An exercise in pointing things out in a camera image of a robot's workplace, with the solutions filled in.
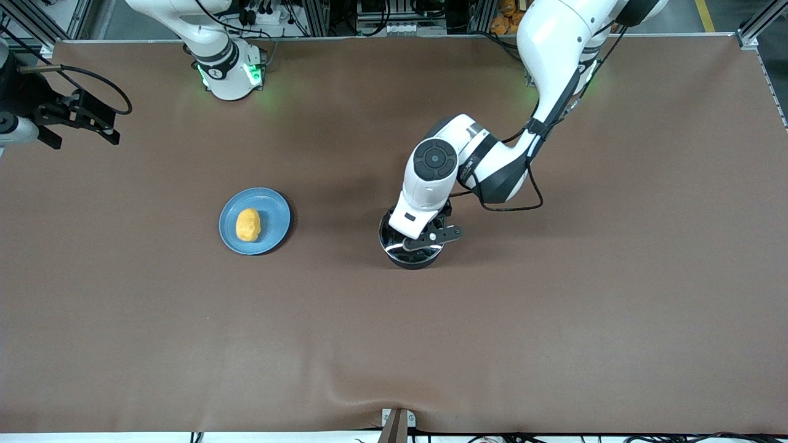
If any aluminium frame rail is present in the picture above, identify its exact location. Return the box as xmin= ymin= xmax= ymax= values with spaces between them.
xmin=0 ymin=0 xmax=94 ymax=59

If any aluminium corner post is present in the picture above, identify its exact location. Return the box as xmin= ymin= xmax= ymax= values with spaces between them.
xmin=737 ymin=0 xmax=788 ymax=50

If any black pot blue handle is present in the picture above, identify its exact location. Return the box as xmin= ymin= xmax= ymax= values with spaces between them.
xmin=379 ymin=209 xmax=447 ymax=270

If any glass lid blue knob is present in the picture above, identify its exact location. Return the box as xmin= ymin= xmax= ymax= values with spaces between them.
xmin=380 ymin=209 xmax=445 ymax=254

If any bag of orange items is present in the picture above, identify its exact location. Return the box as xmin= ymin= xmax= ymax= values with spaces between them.
xmin=491 ymin=0 xmax=530 ymax=35

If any white power strip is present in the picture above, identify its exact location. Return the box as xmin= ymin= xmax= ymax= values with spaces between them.
xmin=237 ymin=5 xmax=278 ymax=26

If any brown table cover mat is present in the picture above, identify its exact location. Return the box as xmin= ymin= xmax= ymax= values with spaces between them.
xmin=0 ymin=34 xmax=788 ymax=435

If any yellow potato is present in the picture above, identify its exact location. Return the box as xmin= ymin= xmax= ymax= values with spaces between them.
xmin=235 ymin=208 xmax=262 ymax=242

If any metal table edge bracket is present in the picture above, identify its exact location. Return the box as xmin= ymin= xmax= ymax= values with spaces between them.
xmin=380 ymin=407 xmax=417 ymax=443

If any blue round plate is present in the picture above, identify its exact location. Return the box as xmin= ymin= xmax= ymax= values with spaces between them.
xmin=219 ymin=187 xmax=292 ymax=256

